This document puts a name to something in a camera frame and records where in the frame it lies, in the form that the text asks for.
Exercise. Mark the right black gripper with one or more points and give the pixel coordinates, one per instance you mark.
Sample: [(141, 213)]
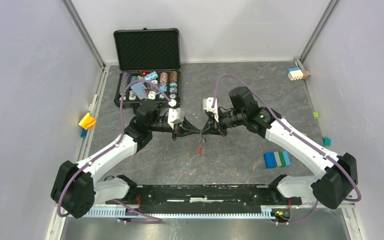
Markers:
[(213, 127)]

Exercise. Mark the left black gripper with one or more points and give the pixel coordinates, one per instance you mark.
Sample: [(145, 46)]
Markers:
[(179, 131)]

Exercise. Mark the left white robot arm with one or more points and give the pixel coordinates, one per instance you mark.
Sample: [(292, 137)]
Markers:
[(77, 186)]

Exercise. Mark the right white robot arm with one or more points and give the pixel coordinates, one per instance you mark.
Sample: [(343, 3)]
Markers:
[(333, 176)]

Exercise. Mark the blue green white brick block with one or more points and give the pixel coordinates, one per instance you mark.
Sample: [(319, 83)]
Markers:
[(278, 159)]

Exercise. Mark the black poker chip case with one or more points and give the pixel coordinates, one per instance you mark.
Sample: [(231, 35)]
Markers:
[(149, 50)]

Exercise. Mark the yellow orange toy block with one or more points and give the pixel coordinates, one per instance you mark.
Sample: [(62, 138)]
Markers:
[(87, 121)]

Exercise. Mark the white blue brown brick block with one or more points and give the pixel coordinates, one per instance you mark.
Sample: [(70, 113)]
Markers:
[(297, 73)]

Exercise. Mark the small teal cube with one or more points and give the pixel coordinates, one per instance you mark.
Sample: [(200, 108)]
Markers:
[(326, 141)]

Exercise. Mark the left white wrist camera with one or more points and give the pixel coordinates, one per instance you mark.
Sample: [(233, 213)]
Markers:
[(175, 114)]

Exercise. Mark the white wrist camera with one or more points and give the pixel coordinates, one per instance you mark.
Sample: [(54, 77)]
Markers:
[(175, 114), (210, 108)]

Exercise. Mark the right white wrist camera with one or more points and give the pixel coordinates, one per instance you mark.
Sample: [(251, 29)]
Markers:
[(210, 108)]

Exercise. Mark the white slotted cable duct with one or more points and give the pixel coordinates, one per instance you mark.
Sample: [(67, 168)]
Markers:
[(122, 212)]

